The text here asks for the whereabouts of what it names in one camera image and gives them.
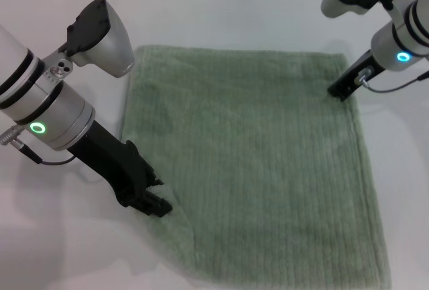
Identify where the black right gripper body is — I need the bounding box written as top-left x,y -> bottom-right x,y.
326,50 -> 387,102

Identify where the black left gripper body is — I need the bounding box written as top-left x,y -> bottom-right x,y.
68,120 -> 156,208

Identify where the green terry towel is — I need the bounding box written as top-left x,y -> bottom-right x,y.
120,45 -> 393,287

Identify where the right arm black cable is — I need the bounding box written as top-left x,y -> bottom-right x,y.
356,66 -> 429,94

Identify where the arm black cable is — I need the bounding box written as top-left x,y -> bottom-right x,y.
356,66 -> 429,94
0,128 -> 78,165

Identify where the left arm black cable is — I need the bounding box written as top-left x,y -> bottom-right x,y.
0,128 -> 78,165

